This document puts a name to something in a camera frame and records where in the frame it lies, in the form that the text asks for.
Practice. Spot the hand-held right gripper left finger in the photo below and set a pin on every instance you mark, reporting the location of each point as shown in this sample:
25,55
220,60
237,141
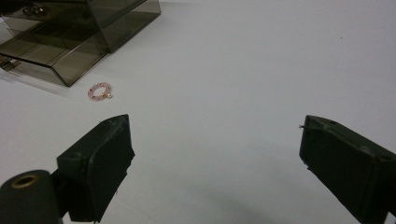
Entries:
96,168

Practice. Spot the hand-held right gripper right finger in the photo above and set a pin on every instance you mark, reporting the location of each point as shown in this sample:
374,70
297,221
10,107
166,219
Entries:
345,168

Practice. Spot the smoky transparent drawer box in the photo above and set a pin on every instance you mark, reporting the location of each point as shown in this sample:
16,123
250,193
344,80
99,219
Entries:
77,46

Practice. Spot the white table mat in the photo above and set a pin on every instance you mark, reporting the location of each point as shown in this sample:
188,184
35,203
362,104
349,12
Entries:
233,77

